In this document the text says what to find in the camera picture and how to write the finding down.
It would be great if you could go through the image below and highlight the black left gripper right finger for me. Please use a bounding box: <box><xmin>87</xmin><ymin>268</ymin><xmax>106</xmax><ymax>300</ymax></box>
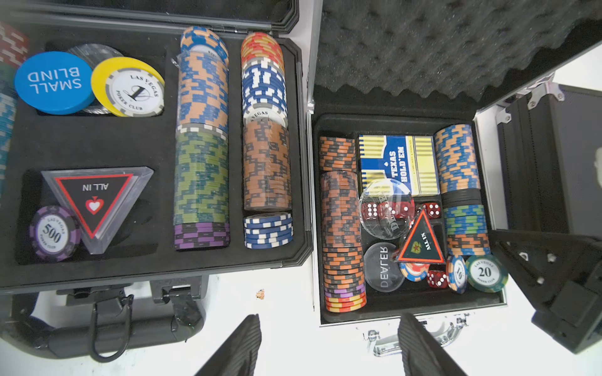
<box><xmin>398</xmin><ymin>313</ymin><xmax>466</xmax><ymax>376</ymax></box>

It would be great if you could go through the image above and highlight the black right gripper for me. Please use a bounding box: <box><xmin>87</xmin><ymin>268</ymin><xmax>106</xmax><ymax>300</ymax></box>
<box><xmin>489</xmin><ymin>230</ymin><xmax>601</xmax><ymax>354</ymax></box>

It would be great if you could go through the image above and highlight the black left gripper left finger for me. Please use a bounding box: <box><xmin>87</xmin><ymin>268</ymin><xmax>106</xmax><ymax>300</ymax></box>
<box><xmin>196</xmin><ymin>314</ymin><xmax>262</xmax><ymax>376</ymax></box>

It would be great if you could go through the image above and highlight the black carbon poker case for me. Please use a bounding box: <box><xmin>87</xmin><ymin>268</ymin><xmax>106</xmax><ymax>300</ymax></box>
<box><xmin>497</xmin><ymin>82</ymin><xmax>601</xmax><ymax>238</ymax></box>

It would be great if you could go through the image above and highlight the small silver poker case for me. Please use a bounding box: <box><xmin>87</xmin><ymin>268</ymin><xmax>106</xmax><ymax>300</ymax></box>
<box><xmin>313</xmin><ymin>1</ymin><xmax>601</xmax><ymax>353</ymax></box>

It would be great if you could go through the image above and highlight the green 20 poker chip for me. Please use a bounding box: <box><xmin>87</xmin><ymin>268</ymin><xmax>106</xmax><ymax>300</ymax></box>
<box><xmin>467</xmin><ymin>255</ymin><xmax>509</xmax><ymax>293</ymax></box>

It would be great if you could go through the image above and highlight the blue 10 poker chip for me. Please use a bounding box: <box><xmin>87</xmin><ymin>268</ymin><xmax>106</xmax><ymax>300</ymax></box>
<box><xmin>446</xmin><ymin>255</ymin><xmax>468</xmax><ymax>294</ymax></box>

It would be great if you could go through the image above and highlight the poker chip row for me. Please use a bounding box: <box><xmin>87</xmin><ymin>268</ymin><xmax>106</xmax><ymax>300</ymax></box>
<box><xmin>434</xmin><ymin>124</ymin><xmax>491</xmax><ymax>257</ymax></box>

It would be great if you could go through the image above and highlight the purple 500 poker chip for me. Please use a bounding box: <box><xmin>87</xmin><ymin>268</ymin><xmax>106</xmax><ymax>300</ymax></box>
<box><xmin>29</xmin><ymin>205</ymin><xmax>81</xmax><ymax>263</ymax></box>

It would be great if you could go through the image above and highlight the large black poker case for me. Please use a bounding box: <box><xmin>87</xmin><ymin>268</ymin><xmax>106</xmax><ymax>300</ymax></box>
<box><xmin>1</xmin><ymin>1</ymin><xmax>321</xmax><ymax>359</ymax></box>

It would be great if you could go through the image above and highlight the yellow 1 poker chip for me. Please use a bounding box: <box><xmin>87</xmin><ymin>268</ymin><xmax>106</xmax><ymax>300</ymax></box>
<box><xmin>91</xmin><ymin>57</ymin><xmax>166</xmax><ymax>118</ymax></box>

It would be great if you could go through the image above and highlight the red translucent die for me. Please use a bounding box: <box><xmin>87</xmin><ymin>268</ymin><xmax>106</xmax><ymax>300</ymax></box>
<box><xmin>427</xmin><ymin>269</ymin><xmax>448</xmax><ymax>289</ymax></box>
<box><xmin>362</xmin><ymin>203</ymin><xmax>379</xmax><ymax>220</ymax></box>
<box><xmin>423</xmin><ymin>202</ymin><xmax>442</xmax><ymax>219</ymax></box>

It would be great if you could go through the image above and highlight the orange black chip row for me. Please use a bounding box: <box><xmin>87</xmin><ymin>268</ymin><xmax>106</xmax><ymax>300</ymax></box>
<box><xmin>318</xmin><ymin>136</ymin><xmax>367</xmax><ymax>313</ymax></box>

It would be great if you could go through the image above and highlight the black red triangle plaque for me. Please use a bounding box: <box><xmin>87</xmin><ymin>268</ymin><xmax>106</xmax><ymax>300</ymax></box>
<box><xmin>397</xmin><ymin>211</ymin><xmax>445</xmax><ymax>264</ymax></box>

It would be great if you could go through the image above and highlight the chip row blue green purple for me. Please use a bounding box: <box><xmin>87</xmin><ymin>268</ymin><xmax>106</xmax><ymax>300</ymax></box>
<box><xmin>173</xmin><ymin>27</ymin><xmax>230</xmax><ymax>251</ymax></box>

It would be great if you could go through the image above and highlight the clear acrylic dealer button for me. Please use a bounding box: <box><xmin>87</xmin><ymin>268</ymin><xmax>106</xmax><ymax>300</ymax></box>
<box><xmin>360</xmin><ymin>179</ymin><xmax>416</xmax><ymax>241</ymax></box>

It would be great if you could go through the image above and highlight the yellow blue card deck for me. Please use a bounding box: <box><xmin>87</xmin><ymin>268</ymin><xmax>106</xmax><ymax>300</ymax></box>
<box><xmin>357</xmin><ymin>135</ymin><xmax>441</xmax><ymax>197</ymax></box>

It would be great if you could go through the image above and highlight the clear all-in triangle plaque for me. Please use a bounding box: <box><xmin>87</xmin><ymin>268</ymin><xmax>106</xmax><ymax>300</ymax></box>
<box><xmin>42</xmin><ymin>166</ymin><xmax>155</xmax><ymax>255</ymax></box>

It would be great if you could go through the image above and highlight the chip row red blue brown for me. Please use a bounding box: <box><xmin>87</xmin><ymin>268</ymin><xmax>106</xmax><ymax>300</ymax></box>
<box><xmin>241</xmin><ymin>32</ymin><xmax>293</xmax><ymax>250</ymax></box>

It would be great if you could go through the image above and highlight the blue small blind button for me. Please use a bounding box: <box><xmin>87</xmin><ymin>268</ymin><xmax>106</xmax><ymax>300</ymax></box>
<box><xmin>14</xmin><ymin>51</ymin><xmax>95</xmax><ymax>115</ymax></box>

